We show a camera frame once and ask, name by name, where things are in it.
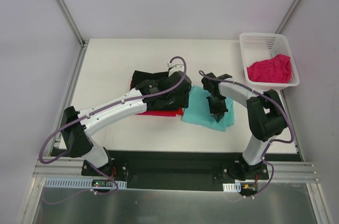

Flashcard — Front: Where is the red t shirt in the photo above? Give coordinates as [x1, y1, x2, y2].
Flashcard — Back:
[136, 78, 183, 117]

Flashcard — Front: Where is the white cable duct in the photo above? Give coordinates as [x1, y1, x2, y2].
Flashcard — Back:
[222, 182, 241, 193]
[44, 178, 127, 190]

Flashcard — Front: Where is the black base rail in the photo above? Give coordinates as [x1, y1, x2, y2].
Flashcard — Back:
[50, 149, 302, 190]

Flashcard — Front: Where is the right white cable duct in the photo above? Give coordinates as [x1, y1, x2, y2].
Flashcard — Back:
[222, 182, 241, 193]

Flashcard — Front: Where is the black t shirt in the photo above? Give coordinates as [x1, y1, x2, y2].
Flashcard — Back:
[130, 70, 168, 89]

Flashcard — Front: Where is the right aluminium frame post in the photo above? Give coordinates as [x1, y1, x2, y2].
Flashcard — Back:
[275, 0, 320, 34]

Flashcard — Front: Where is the left aluminium frame post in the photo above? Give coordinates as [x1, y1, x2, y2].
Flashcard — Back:
[41, 0, 88, 47]

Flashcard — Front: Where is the aluminium frame post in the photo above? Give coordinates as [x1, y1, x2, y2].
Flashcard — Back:
[275, 0, 320, 34]
[41, 0, 88, 47]

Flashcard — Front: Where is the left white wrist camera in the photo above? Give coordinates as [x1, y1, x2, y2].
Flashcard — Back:
[167, 62, 185, 76]

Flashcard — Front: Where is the left white cable duct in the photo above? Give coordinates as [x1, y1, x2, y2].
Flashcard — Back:
[44, 178, 127, 190]

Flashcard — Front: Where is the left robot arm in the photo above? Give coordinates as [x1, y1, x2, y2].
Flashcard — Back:
[61, 71, 192, 176]

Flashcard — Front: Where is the teal t shirt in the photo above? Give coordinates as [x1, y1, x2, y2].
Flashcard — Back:
[182, 86, 235, 132]

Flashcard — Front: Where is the white plastic basket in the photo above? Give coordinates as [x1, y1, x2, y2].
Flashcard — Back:
[239, 33, 300, 91]

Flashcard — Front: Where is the pink t shirt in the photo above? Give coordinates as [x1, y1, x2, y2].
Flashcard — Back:
[247, 54, 292, 83]

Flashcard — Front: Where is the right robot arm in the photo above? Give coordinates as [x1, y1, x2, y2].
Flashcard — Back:
[199, 71, 290, 181]

